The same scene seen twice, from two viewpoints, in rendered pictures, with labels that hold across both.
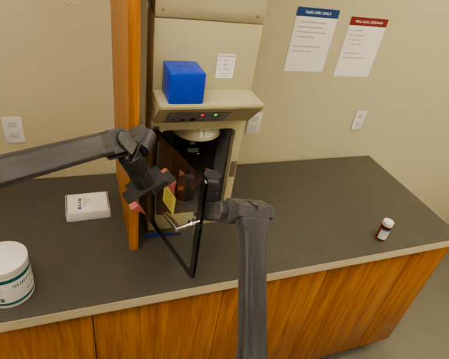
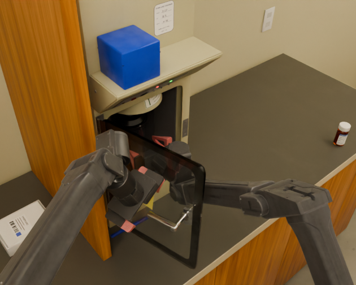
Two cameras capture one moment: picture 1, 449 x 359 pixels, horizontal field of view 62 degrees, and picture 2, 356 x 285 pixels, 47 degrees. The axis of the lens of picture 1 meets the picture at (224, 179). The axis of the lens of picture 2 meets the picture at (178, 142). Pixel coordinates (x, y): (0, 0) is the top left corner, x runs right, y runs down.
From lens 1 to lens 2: 0.35 m
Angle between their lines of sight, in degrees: 15
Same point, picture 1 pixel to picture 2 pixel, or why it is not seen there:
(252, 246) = (325, 242)
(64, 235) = not seen: hidden behind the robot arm
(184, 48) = (116, 12)
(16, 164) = (39, 268)
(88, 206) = (27, 227)
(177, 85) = (131, 65)
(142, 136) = (117, 144)
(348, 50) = not seen: outside the picture
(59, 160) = (70, 231)
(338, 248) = (308, 171)
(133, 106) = (83, 107)
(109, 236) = (70, 254)
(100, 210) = not seen: hidden behind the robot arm
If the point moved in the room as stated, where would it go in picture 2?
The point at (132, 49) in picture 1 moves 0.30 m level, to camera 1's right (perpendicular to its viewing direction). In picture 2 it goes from (72, 40) to (224, 25)
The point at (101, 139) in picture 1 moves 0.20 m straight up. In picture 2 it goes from (93, 177) to (77, 74)
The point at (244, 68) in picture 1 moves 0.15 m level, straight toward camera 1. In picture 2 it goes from (183, 13) to (201, 40)
